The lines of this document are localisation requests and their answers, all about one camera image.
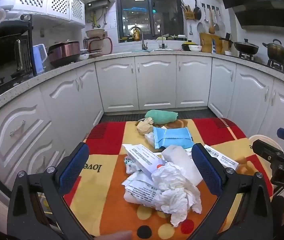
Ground black hanging pan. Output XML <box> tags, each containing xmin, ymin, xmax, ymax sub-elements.
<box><xmin>193</xmin><ymin>0</ymin><xmax>202</xmax><ymax>20</ymax></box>

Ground brass stockpot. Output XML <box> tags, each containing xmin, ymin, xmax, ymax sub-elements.
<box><xmin>262</xmin><ymin>39</ymin><xmax>284</xmax><ymax>65</ymax></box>

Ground gas stove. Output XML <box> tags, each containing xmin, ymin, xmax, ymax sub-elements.
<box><xmin>238</xmin><ymin>51</ymin><xmax>284</xmax><ymax>78</ymax></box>

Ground wooden cutting board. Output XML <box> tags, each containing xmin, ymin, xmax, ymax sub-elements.
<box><xmin>199</xmin><ymin>32</ymin><xmax>222</xmax><ymax>53</ymax></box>

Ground green towel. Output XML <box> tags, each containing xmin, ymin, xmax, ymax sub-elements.
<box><xmin>144</xmin><ymin>109</ymin><xmax>178</xmax><ymax>125</ymax></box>

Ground long white paper box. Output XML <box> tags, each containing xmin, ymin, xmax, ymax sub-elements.
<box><xmin>122</xmin><ymin>144</ymin><xmax>166</xmax><ymax>177</ymax></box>

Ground steel skimmer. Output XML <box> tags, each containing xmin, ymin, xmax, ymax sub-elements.
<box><xmin>213</xmin><ymin>6</ymin><xmax>225</xmax><ymax>30</ymax></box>

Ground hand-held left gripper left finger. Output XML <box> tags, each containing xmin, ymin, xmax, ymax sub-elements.
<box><xmin>7</xmin><ymin>142</ymin><xmax>95</xmax><ymax>240</ymax></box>

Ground wooden spatula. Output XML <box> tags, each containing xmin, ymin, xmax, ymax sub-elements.
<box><xmin>209</xmin><ymin>6</ymin><xmax>215</xmax><ymax>34</ymax></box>

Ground black range hood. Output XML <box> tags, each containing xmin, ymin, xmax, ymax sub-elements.
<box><xmin>217</xmin><ymin>0</ymin><xmax>284</xmax><ymax>30</ymax></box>

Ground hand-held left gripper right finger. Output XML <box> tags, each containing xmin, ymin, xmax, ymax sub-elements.
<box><xmin>189</xmin><ymin>143</ymin><xmax>273</xmax><ymax>240</ymax></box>

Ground white milk carton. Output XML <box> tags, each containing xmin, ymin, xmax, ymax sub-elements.
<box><xmin>203</xmin><ymin>144</ymin><xmax>240</xmax><ymax>171</ymax></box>

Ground small chrome faucet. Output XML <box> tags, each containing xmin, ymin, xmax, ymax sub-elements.
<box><xmin>159</xmin><ymin>30</ymin><xmax>168</xmax><ymax>49</ymax></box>

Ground printed checked blanket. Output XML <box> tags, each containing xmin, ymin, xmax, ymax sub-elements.
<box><xmin>62</xmin><ymin>117</ymin><xmax>275</xmax><ymax>240</ymax></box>

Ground black wok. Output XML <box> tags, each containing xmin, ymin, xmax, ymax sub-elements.
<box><xmin>233</xmin><ymin>39</ymin><xmax>260</xmax><ymax>54</ymax></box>

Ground wooden chopstick holder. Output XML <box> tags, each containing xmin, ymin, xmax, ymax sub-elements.
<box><xmin>181</xmin><ymin>2</ymin><xmax>195</xmax><ymax>20</ymax></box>

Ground printed paper leaflet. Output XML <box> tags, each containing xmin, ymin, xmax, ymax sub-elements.
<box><xmin>122</xmin><ymin>171</ymin><xmax>162</xmax><ymax>207</ymax></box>

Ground brass kitchen faucet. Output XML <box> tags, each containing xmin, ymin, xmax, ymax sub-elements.
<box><xmin>129</xmin><ymin>26</ymin><xmax>148</xmax><ymax>51</ymax></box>

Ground beige cloth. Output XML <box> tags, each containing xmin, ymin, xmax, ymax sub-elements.
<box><xmin>136</xmin><ymin>118</ymin><xmax>154</xmax><ymax>136</ymax></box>

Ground white tissue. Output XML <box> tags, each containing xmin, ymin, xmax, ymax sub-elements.
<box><xmin>152</xmin><ymin>162</ymin><xmax>203</xmax><ymax>227</ymax></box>

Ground dark kitchen window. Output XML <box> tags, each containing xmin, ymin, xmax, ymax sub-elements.
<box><xmin>116</xmin><ymin>0</ymin><xmax>184</xmax><ymax>40</ymax></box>

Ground white base cabinets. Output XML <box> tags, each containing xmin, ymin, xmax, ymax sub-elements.
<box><xmin>0</xmin><ymin>55</ymin><xmax>284</xmax><ymax>205</ymax></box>

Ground blue plastic packet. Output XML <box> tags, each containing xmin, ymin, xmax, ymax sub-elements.
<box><xmin>153</xmin><ymin>127</ymin><xmax>194</xmax><ymax>149</ymax></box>

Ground copper rice cooker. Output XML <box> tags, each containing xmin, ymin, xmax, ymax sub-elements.
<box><xmin>48</xmin><ymin>41</ymin><xmax>80</xmax><ymax>67</ymax></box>

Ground beige clay pot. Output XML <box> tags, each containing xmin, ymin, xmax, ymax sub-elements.
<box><xmin>86</xmin><ymin>29</ymin><xmax>106</xmax><ymax>39</ymax></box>

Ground white foam block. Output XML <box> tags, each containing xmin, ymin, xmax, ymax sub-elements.
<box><xmin>161</xmin><ymin>145</ymin><xmax>204</xmax><ymax>184</ymax></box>

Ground red wire dish rack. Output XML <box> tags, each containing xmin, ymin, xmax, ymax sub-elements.
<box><xmin>83</xmin><ymin>37</ymin><xmax>113</xmax><ymax>55</ymax></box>

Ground white lattice upper cabinets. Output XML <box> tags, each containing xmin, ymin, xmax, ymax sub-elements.
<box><xmin>0</xmin><ymin>0</ymin><xmax>86</xmax><ymax>28</ymax></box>

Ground white tissue pack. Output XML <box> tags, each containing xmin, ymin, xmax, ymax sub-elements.
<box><xmin>144</xmin><ymin>132</ymin><xmax>157</xmax><ymax>147</ymax></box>

